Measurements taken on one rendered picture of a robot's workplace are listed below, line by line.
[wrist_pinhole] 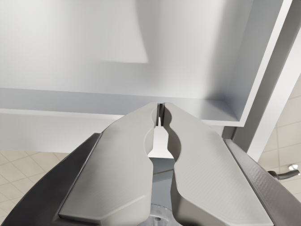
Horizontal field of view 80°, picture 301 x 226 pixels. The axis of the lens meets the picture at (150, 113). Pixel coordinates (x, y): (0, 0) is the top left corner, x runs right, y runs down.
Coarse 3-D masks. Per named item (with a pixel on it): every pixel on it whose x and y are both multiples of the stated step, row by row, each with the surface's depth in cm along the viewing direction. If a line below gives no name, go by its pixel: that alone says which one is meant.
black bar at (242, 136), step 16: (288, 16) 11; (288, 32) 11; (288, 48) 11; (272, 64) 12; (272, 80) 13; (256, 96) 13; (256, 112) 14; (224, 128) 17; (240, 128) 15; (256, 128) 15; (240, 144) 16
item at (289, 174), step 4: (292, 164) 139; (292, 168) 140; (296, 168) 140; (268, 172) 131; (272, 172) 130; (288, 172) 133; (292, 172) 133; (296, 172) 133; (276, 176) 128; (280, 176) 130; (284, 176) 130; (288, 176) 130; (292, 176) 132
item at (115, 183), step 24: (120, 120) 9; (144, 120) 10; (96, 144) 8; (120, 144) 8; (144, 144) 8; (96, 168) 7; (120, 168) 7; (144, 168) 7; (72, 192) 6; (96, 192) 6; (120, 192) 6; (144, 192) 6; (72, 216) 5; (96, 216) 5; (120, 216) 6; (144, 216) 6
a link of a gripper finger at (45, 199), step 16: (80, 144) 8; (64, 160) 7; (80, 160) 7; (48, 176) 6; (64, 176) 6; (32, 192) 6; (48, 192) 6; (64, 192) 6; (16, 208) 5; (32, 208) 5; (48, 208) 5; (16, 224) 5; (32, 224) 5; (48, 224) 5; (64, 224) 5; (80, 224) 5; (96, 224) 5
